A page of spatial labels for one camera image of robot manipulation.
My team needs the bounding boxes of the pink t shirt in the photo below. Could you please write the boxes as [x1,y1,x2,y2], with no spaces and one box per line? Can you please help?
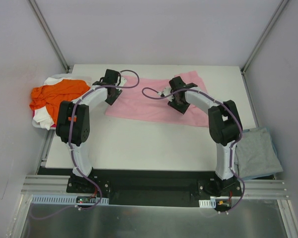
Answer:
[105,78,209,127]

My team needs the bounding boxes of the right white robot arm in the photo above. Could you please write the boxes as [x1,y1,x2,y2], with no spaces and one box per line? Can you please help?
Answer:
[163,76,242,196]

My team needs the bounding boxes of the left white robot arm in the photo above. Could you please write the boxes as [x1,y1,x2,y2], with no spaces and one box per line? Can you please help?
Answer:
[56,69,122,193]

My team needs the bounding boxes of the orange t shirt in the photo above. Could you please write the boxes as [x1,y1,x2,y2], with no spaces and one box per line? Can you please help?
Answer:
[29,79,90,124]

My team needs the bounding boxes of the white t shirt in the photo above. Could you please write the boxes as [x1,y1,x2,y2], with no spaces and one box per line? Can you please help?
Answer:
[32,74,73,130]

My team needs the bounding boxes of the blue folded t shirt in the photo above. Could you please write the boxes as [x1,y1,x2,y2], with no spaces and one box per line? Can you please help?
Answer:
[240,126,279,180]

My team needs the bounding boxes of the grey folded t shirt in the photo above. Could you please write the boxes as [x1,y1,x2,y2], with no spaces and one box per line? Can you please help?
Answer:
[234,127,284,178]

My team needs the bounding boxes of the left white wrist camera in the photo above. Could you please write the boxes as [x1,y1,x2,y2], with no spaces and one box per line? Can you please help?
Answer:
[117,76,127,86]

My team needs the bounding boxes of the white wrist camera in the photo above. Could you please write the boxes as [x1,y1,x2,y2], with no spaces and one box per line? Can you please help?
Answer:
[117,76,127,86]
[158,87,173,101]

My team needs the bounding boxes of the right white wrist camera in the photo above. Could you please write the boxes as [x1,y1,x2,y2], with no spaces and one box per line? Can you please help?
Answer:
[158,87,173,101]

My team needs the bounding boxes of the left aluminium corner post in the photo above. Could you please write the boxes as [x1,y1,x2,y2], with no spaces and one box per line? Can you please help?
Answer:
[27,0,70,73]

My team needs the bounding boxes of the aluminium corner post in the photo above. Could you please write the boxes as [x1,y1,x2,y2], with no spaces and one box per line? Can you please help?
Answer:
[27,0,70,73]
[241,0,291,75]

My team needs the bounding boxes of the right aluminium corner post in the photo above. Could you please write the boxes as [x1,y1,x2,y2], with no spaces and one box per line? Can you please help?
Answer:
[241,0,291,75]

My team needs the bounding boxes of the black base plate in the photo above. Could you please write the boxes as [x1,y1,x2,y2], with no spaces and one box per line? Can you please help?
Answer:
[66,169,241,207]

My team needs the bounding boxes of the right slotted cable duct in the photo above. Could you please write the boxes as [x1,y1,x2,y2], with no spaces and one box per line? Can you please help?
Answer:
[199,199,216,209]

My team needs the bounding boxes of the slotted cable duct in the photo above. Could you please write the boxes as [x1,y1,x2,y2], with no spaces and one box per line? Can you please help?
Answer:
[32,195,109,206]
[199,199,216,209]

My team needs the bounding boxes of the aluminium extrusion rail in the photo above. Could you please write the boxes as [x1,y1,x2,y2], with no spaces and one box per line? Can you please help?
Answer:
[23,168,290,200]

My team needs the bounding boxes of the left slotted cable duct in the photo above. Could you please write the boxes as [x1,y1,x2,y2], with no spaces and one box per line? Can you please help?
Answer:
[32,195,109,206]

